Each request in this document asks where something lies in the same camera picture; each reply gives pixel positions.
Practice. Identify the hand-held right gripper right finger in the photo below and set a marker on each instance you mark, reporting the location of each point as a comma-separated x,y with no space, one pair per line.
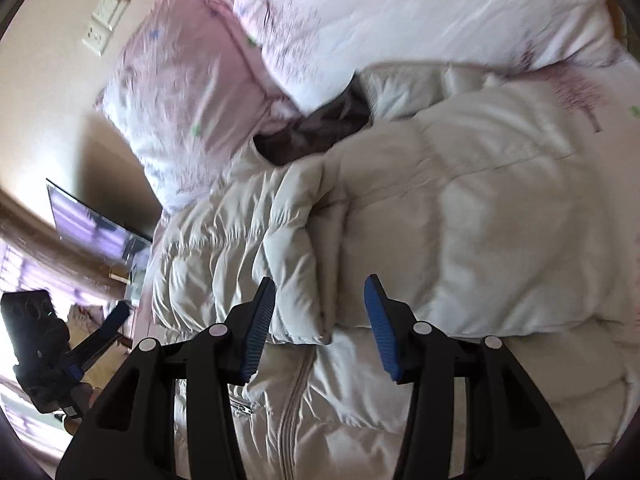
382,330

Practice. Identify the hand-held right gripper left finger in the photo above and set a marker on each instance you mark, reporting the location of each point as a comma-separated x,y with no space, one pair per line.
257,335

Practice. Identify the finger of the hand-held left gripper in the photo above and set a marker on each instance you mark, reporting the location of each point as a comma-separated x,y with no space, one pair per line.
116,314

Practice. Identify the white puffer jacket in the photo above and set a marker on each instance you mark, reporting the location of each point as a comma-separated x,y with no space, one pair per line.
450,210

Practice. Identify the wooden television cabinet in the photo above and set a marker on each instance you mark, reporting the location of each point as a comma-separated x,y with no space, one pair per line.
45,255

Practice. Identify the flat screen television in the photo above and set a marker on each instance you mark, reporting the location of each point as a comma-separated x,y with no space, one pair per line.
90,220

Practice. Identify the pink floral pillow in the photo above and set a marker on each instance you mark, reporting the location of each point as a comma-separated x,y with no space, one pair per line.
185,95

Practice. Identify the white pink floral quilt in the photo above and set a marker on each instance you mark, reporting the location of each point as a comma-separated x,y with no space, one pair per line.
400,10

